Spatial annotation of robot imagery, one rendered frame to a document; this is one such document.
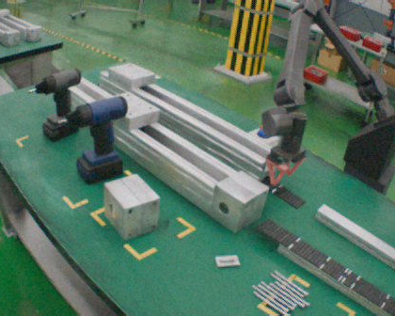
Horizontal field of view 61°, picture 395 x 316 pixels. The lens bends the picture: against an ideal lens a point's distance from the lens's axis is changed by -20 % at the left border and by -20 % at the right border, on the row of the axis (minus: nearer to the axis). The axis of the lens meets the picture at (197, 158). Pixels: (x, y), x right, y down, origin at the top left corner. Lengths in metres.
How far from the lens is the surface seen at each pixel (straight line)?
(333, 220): 1.06
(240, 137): 1.21
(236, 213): 0.93
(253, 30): 4.19
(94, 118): 0.97
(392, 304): 0.91
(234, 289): 0.83
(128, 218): 0.86
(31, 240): 1.72
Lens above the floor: 1.40
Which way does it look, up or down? 31 degrees down
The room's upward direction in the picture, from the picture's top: 9 degrees clockwise
